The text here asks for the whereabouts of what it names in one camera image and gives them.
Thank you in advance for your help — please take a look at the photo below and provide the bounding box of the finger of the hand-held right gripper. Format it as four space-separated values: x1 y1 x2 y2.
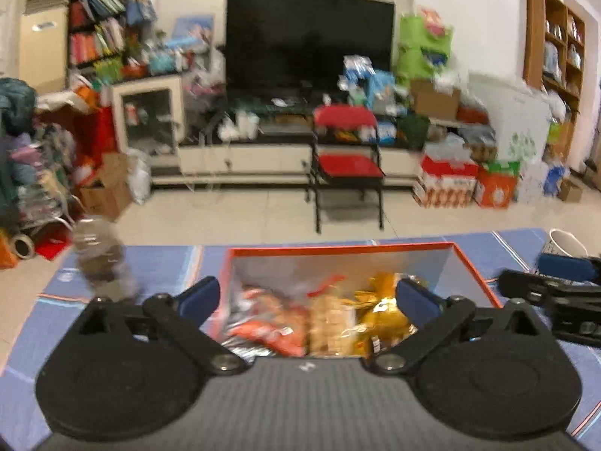
498 270 601 348
538 254 601 286

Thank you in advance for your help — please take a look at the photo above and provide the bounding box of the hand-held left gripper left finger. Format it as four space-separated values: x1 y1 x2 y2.
72 276 252 377

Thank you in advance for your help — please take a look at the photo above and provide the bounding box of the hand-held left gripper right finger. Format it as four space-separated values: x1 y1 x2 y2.
371 278 548 377

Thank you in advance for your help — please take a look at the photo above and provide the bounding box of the yellow cake packet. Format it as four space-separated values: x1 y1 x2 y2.
352 272 418 355

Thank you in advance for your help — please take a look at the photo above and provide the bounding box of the orange cardboard box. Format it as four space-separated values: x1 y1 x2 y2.
207 242 503 358

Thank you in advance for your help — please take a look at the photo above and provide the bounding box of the clear cracker packet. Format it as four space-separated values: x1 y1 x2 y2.
307 291 358 358

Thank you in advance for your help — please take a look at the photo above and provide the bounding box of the white cartoon print cup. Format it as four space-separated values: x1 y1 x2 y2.
542 229 590 258

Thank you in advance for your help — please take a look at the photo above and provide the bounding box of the blue checked tablecloth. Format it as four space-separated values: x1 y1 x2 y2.
0 228 601 451

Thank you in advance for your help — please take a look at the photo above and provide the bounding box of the orange and green carton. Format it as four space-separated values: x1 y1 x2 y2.
474 162 519 208

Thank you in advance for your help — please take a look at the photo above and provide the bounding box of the glass jar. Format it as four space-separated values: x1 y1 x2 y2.
70 216 139 301

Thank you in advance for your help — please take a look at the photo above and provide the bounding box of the red and white carton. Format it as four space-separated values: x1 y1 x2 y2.
413 155 480 208

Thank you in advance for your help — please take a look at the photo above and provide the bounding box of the open cardboard box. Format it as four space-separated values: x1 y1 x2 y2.
77 153 134 221

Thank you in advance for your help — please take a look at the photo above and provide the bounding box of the white low media stand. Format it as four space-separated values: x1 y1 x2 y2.
150 108 423 186

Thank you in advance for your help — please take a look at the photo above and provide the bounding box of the red folding chair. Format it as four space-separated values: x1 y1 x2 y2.
307 104 387 235

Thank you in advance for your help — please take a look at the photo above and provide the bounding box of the dark green bag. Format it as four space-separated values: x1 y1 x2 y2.
399 113 430 148

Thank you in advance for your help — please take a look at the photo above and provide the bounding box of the packing tape roll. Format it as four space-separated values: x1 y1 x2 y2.
9 234 36 260

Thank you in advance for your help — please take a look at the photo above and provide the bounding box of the white glass door cabinet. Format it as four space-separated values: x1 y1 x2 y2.
110 74 185 156

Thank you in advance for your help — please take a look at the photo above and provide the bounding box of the brown cardboard box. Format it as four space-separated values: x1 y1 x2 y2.
411 79 462 120

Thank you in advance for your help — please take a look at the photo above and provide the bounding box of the wooden open shelf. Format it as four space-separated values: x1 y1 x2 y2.
523 0 587 160

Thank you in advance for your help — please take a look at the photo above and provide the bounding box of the light green bag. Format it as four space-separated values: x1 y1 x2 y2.
397 14 454 85

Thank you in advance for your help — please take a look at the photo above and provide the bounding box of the black television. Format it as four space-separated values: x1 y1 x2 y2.
225 0 396 91

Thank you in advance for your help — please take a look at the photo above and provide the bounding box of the black bookshelf with books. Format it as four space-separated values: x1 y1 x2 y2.
68 0 156 76

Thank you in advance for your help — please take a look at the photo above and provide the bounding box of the beige standing air conditioner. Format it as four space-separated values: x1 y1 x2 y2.
19 0 71 95

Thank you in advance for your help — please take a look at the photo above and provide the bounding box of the cluttered wire rack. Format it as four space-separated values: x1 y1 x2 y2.
0 77 76 245

